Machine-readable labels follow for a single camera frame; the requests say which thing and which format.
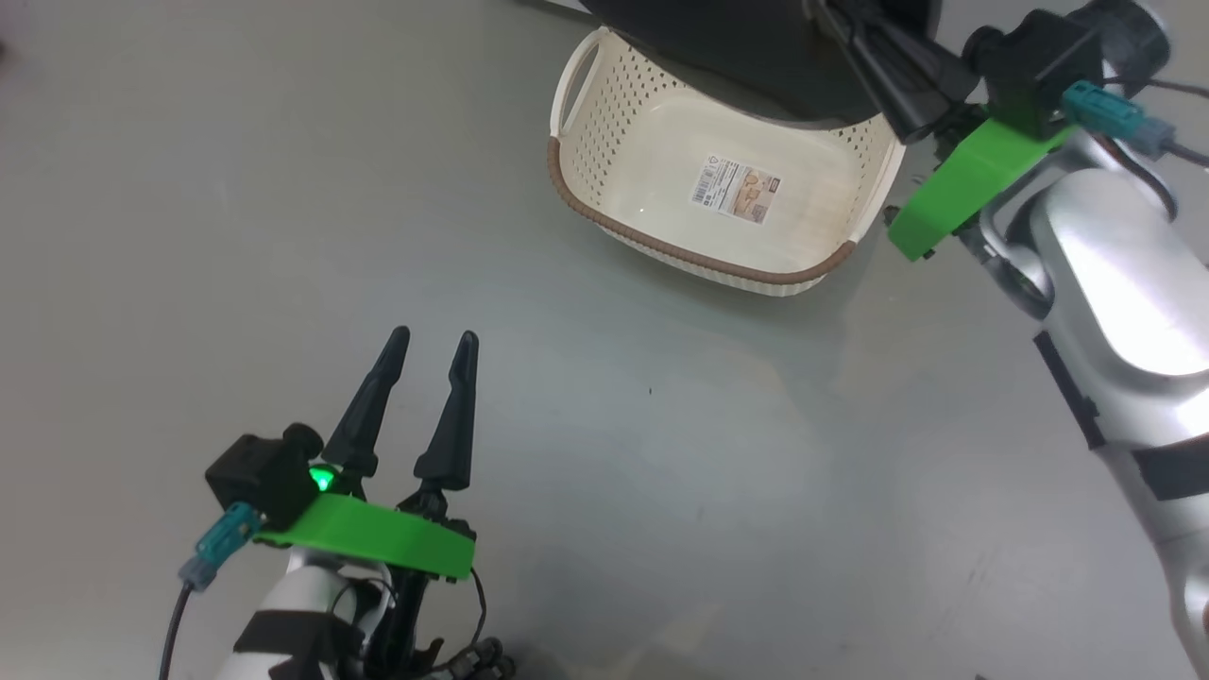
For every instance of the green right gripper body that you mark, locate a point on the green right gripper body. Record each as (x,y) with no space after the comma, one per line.
(963,179)

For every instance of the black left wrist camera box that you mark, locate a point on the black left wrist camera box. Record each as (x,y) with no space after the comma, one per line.
(260,472)

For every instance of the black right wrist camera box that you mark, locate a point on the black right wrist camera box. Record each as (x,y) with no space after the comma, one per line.
(1034,66)

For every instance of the printed product label in basket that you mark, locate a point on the printed product label in basket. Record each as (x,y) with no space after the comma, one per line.
(737,189)

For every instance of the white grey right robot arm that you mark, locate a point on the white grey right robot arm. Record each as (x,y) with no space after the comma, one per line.
(1115,283)

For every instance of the washing machine door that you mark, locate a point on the washing machine door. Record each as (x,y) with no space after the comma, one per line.
(737,47)

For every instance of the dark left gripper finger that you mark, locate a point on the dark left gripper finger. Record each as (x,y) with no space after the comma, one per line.
(453,434)
(368,416)

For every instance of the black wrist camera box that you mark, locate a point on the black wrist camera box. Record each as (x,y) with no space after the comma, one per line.
(260,472)
(1034,66)

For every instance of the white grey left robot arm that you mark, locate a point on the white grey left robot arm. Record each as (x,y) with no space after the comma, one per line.
(293,595)

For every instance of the cream basket with brown rim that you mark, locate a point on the cream basket with brown rim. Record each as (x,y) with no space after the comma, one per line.
(661,170)

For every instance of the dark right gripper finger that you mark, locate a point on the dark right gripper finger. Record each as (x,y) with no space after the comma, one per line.
(897,90)
(930,57)

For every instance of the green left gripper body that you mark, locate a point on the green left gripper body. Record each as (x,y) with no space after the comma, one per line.
(378,538)

